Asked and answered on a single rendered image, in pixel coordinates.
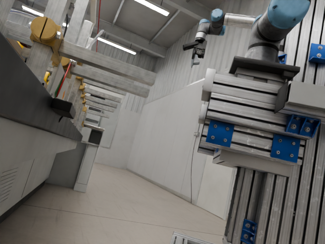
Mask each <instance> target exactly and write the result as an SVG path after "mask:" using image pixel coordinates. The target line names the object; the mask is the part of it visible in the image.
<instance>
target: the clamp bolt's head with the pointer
mask: <svg viewBox="0 0 325 244"><path fill-rule="evenodd" d="M72 61H73V60H71V59H70V62H69V67H68V69H67V71H66V74H65V76H64V78H63V81H62V83H61V86H60V88H59V90H58V93H57V96H58V94H59V92H60V90H61V87H62V85H63V83H64V80H65V78H66V76H67V73H68V71H69V69H70V66H71V64H72ZM57 96H56V97H57Z"/></svg>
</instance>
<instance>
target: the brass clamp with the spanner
mask: <svg viewBox="0 0 325 244"><path fill-rule="evenodd" d="M69 62H70V59H69V58H66V57H62V59H61V64H62V67H63V69H65V70H66V71H67V69H68V67H69ZM58 64H59V63H57V62H54V61H53V62H52V66H53V68H54V66H55V67H58ZM70 70H71V66H70V69H69V71H68V73H67V76H66V78H69V79H71V77H72V74H71V73H70Z"/></svg>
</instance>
